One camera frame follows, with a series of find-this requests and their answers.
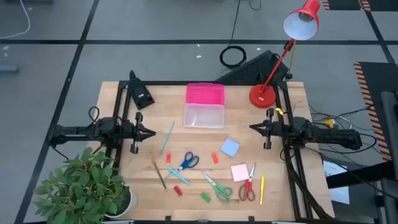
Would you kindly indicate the red eraser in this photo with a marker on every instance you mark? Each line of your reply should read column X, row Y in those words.
column 178, row 191

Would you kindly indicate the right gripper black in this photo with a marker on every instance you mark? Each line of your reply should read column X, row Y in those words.
column 280, row 129

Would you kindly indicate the black aluminium table frame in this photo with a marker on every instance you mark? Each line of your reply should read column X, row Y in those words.
column 174, row 82

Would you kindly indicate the small hazard-striped black mat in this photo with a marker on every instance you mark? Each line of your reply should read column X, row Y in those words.
column 345, row 4

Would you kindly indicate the brown pencil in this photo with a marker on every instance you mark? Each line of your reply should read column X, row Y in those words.
column 159, row 175

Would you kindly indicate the green potted plant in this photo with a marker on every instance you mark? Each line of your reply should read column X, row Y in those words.
column 81, row 183

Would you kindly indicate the pink lid clear pencil box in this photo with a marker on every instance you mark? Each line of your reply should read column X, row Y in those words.
column 205, row 96

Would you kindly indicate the thin pale teal pencil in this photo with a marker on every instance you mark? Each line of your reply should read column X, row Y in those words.
column 167, row 137

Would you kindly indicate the black frame clamp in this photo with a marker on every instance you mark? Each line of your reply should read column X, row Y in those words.
column 168, row 219
column 251, row 219

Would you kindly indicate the green eraser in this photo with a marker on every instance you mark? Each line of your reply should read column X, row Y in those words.
column 206, row 197

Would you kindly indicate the black stand beam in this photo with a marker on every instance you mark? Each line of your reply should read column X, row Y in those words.
column 357, row 177

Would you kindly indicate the large hazard-striped black mat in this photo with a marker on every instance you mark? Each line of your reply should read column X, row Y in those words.
column 376, row 81

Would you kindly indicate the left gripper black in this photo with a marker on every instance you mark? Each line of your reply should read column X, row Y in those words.
column 129, row 130

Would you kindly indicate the pink sticky note pad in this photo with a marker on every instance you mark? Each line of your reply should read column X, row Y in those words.
column 239, row 172

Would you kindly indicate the grey metal post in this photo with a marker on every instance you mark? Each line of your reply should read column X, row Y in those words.
column 391, row 140

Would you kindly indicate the grey floor bracket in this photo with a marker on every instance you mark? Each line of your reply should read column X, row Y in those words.
column 8, row 68

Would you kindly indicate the black wedge-shaped stand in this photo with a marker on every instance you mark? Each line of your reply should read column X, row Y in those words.
column 141, row 93

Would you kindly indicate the orange eraser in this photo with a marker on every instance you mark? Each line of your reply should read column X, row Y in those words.
column 214, row 158
column 168, row 157

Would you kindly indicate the bright teal pencil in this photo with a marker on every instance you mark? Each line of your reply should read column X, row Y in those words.
column 179, row 176

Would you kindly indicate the red desk lamp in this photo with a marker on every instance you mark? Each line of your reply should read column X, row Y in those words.
column 262, row 96

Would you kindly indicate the blue sticky note pad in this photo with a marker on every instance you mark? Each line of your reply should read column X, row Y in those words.
column 230, row 147

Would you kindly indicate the yellow pencil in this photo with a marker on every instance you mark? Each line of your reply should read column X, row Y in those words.
column 262, row 189

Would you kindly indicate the black keyboard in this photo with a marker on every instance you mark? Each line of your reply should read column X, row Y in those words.
column 252, row 70

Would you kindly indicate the white paper sheet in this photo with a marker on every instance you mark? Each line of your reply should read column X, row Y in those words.
column 339, row 193

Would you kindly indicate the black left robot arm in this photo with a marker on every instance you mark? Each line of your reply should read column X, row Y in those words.
column 77, row 130

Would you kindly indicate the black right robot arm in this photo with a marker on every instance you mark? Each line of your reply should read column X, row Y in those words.
column 329, row 133

